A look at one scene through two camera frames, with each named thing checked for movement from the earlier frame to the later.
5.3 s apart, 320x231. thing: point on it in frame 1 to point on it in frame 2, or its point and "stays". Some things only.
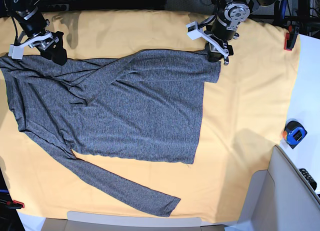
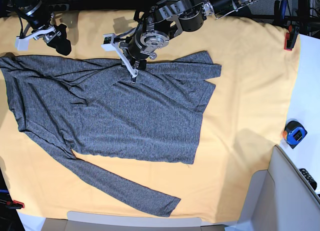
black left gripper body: x=55 y=51 to x=62 y=44
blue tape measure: x=295 y=132 stays
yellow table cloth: x=244 y=117 stays
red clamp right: x=290 y=37 stays
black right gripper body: x=215 y=56 to x=141 y=61
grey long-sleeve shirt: x=145 y=107 stays
